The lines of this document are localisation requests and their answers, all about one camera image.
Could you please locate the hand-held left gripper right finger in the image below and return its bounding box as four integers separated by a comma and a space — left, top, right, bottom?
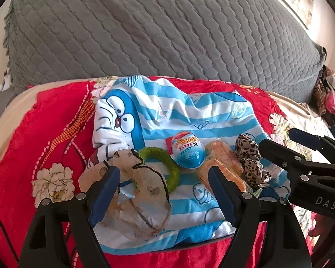
208, 165, 313, 268

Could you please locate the beige sheer scrunchie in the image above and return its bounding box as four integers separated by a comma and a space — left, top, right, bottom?
80, 149, 172, 241

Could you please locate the leopard print scrunchie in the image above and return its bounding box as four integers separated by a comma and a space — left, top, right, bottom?
234, 133, 271, 190

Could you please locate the small patterned bedside item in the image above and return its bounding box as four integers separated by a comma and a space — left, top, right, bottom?
1, 67, 13, 89

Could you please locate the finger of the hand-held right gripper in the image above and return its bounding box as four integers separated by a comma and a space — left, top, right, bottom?
258, 138, 310, 175
289, 128, 335, 163

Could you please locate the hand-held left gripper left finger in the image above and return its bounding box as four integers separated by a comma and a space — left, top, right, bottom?
18, 160, 120, 268

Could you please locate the red blue toy egg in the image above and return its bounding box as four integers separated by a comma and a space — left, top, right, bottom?
165, 131, 205, 169

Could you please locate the pile of clothes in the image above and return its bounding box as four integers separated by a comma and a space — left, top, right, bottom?
311, 65, 335, 146

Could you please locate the grey quilted headboard cover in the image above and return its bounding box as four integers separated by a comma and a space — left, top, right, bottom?
1, 0, 327, 104

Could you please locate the black cable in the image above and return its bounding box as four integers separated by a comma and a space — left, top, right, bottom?
0, 218, 17, 263

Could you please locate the clear biscuit packet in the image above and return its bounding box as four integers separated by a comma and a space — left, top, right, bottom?
205, 138, 243, 174
197, 160, 247, 197

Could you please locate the red floral blanket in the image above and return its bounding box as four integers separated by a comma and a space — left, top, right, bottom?
0, 75, 335, 268

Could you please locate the blue striped cartoon cloth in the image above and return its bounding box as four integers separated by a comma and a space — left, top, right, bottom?
85, 74, 292, 256

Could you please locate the green fuzzy scrunchie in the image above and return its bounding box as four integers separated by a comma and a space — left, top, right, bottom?
137, 147, 182, 194

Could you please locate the grey bedside table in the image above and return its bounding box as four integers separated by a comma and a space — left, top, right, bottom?
0, 91, 17, 134

